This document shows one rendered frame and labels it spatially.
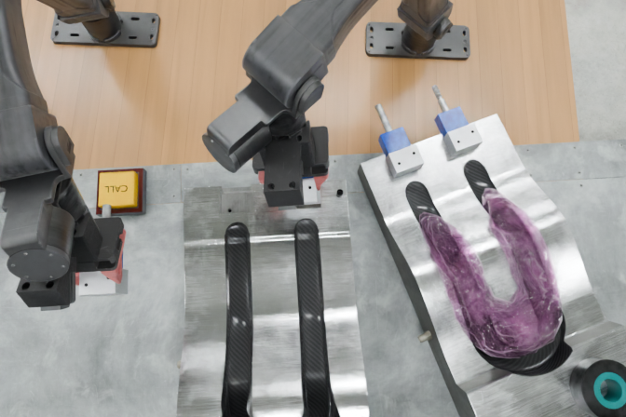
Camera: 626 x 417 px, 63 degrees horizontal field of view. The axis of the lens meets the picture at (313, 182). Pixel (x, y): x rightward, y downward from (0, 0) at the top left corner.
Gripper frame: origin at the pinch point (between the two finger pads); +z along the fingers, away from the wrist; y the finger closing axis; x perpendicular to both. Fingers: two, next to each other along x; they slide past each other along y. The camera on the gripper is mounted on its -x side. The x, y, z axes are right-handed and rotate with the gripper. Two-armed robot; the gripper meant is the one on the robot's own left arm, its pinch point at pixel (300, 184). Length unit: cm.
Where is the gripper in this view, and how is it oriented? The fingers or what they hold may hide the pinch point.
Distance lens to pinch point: 76.5
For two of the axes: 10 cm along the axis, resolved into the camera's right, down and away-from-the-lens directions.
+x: 0.0, -8.2, 5.7
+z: 1.3, 5.7, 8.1
